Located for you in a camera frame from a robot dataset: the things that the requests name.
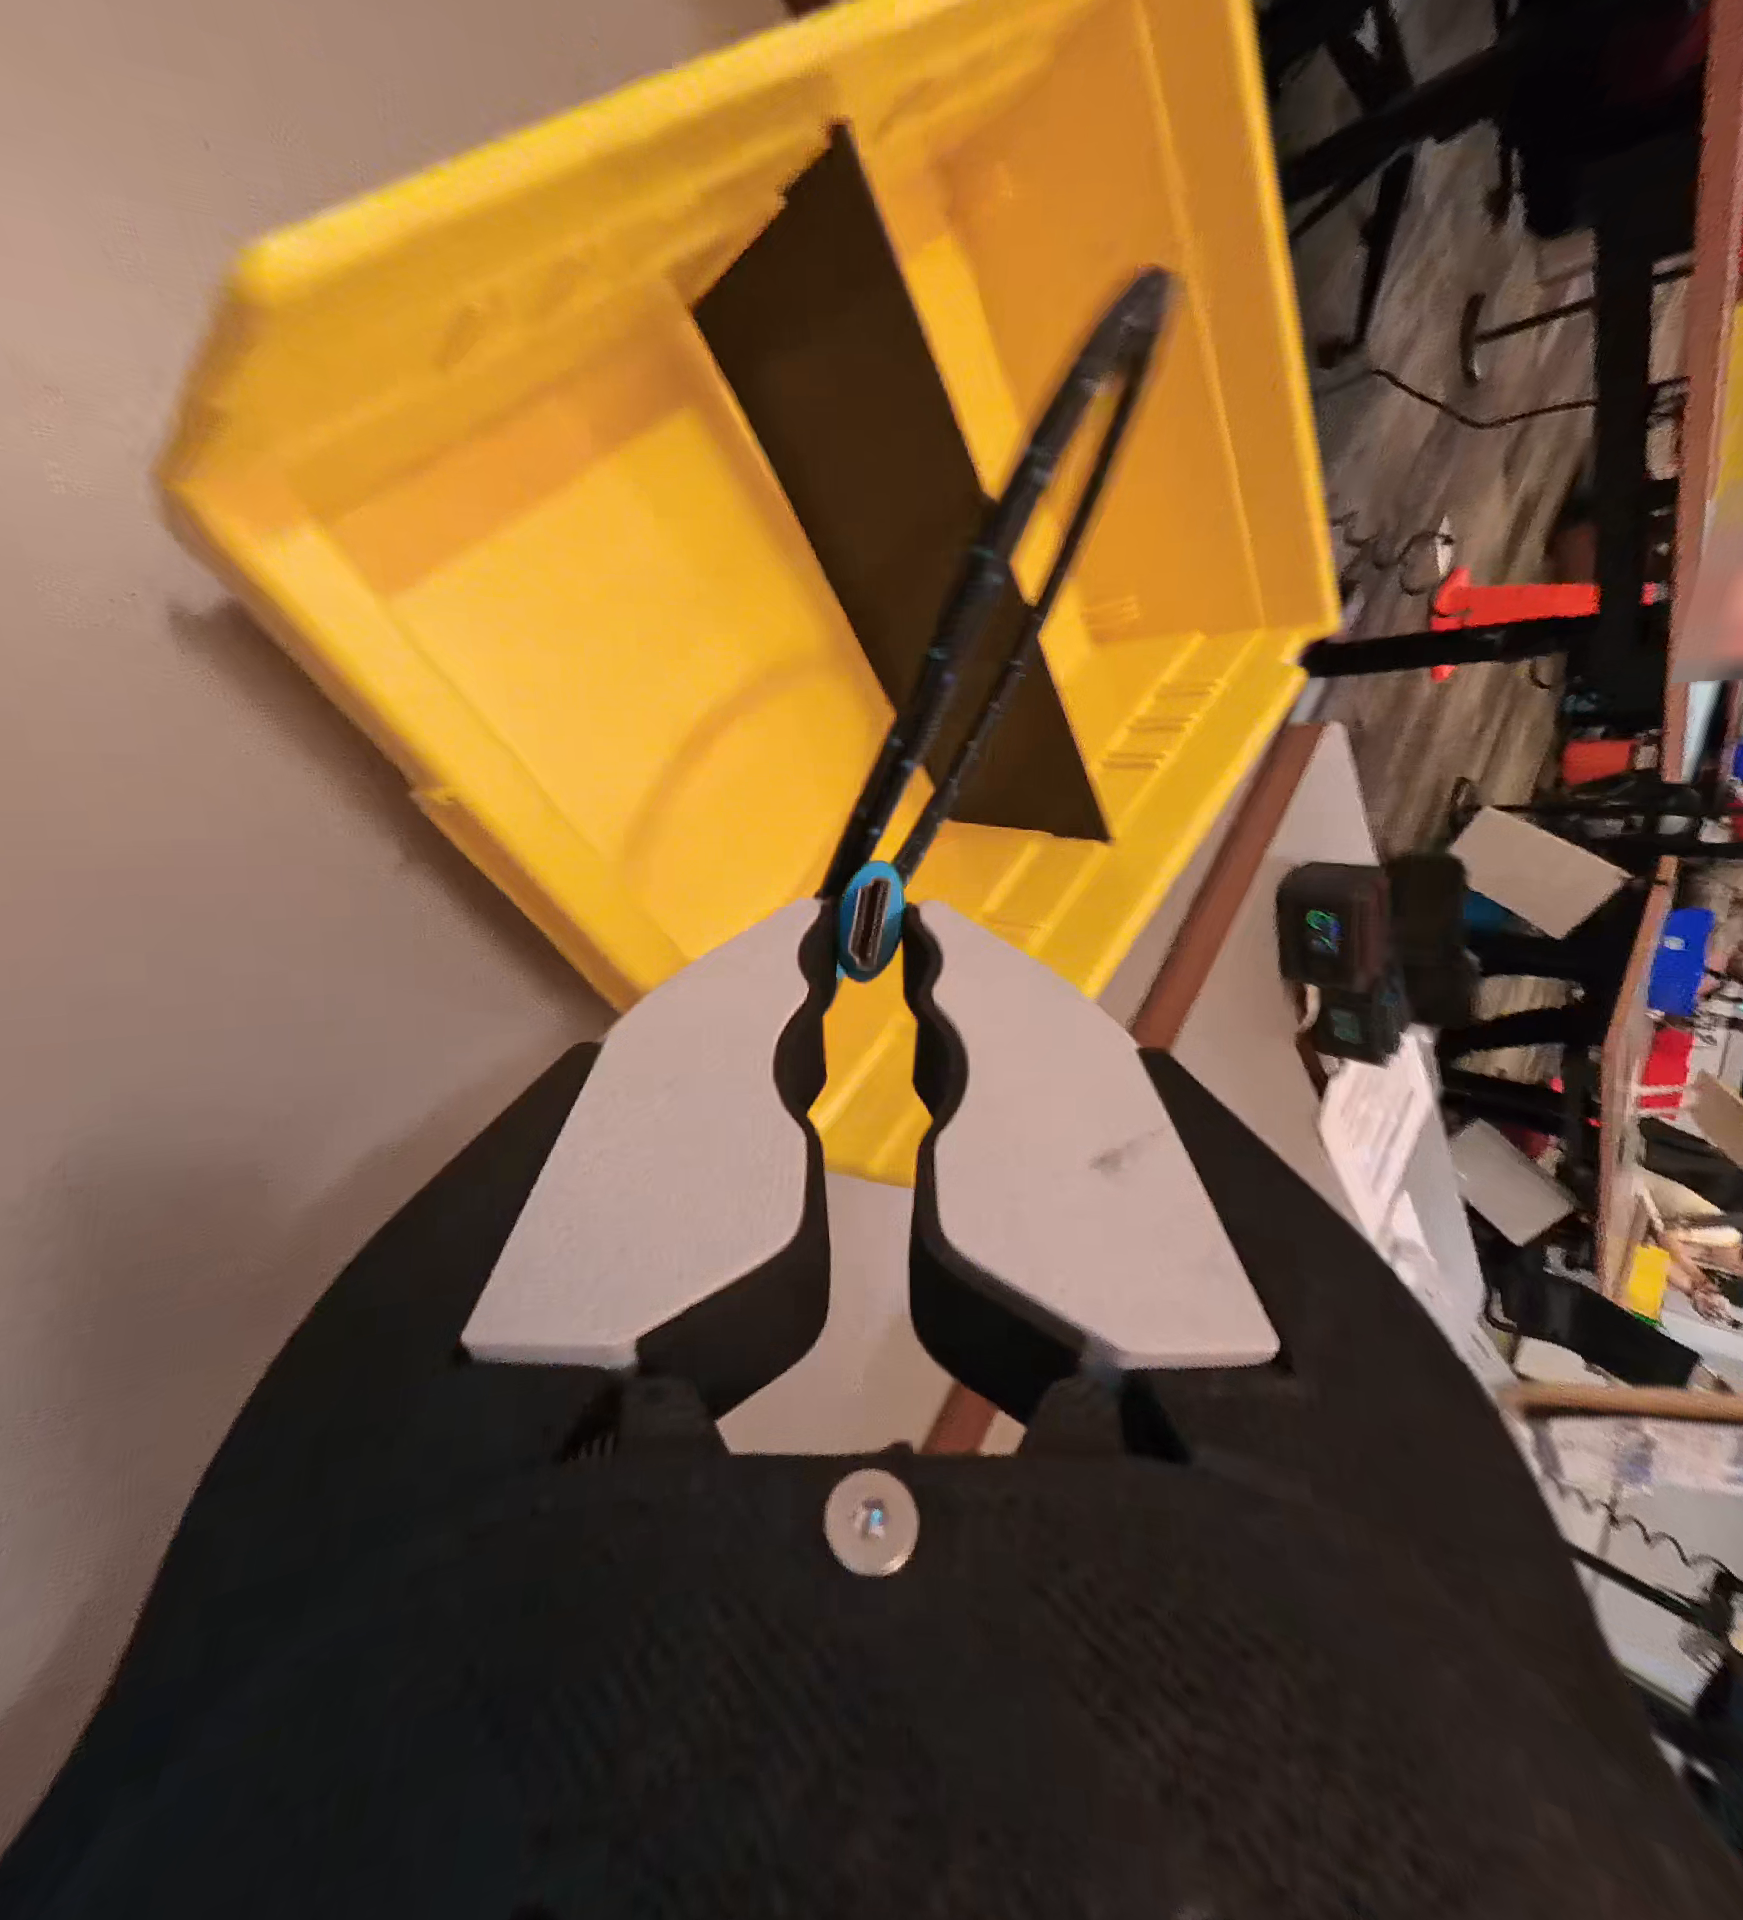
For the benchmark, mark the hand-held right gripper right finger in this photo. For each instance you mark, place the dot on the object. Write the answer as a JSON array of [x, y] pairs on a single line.
[[1098, 1183]]

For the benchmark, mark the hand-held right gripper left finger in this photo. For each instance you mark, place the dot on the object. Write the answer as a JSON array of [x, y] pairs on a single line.
[[646, 1170]]

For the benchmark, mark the yellow plastic bin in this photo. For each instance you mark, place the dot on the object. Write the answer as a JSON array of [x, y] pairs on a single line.
[[541, 569]]

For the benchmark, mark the grey desk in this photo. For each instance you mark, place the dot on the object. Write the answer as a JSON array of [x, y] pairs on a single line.
[[137, 1047]]

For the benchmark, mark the white table with brown edge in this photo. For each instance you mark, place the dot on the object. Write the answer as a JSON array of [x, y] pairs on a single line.
[[1232, 1096]]

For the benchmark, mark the white paper sheets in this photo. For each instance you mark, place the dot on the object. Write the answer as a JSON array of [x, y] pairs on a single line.
[[1373, 1133]]

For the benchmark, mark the grey cardboard sheet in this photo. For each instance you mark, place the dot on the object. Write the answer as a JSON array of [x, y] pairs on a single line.
[[1537, 871]]

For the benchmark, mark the orange plastic bar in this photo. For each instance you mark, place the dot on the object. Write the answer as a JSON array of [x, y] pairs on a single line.
[[1520, 607]]

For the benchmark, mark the black bin divider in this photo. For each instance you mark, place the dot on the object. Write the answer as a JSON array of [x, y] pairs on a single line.
[[842, 388]]

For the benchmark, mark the cluttered wooden table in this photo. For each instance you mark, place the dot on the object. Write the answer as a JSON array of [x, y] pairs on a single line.
[[1711, 303]]

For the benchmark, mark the black action camera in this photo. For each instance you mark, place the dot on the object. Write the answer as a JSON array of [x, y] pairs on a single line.
[[1330, 926]]

